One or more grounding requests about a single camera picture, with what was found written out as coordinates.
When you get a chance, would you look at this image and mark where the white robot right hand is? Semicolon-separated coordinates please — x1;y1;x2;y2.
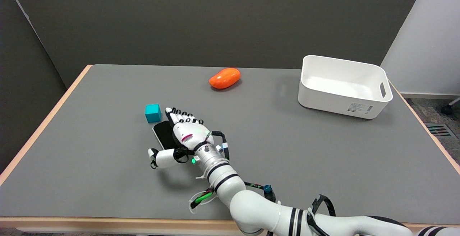
148;107;215;169

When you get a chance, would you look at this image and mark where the black and white phone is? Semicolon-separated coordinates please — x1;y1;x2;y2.
152;120;180;151

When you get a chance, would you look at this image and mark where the blue cube block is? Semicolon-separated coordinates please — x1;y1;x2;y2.
145;104;162;123

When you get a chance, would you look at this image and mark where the orange mango toy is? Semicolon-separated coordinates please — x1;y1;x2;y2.
208;68;241;89

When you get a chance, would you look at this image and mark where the gray table mat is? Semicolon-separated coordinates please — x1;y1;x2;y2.
0;64;460;225

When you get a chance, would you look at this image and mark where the white plastic storage bin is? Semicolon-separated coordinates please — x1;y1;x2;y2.
298;55;393;119

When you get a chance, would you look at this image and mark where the floor vent grate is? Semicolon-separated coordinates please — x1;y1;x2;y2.
425;123;454;138

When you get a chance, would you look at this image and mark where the black chair caster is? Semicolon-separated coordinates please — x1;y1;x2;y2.
441;98;460;116

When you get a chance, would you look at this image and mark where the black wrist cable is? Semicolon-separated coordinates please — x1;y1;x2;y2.
211;131;230;160

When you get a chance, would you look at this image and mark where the green cable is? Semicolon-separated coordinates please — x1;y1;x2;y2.
189;189;216;209

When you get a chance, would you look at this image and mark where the cable with blue connector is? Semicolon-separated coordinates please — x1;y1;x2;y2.
244;181;276;203

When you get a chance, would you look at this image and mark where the black cable loop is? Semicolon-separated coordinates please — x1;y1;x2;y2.
305;194;336;236

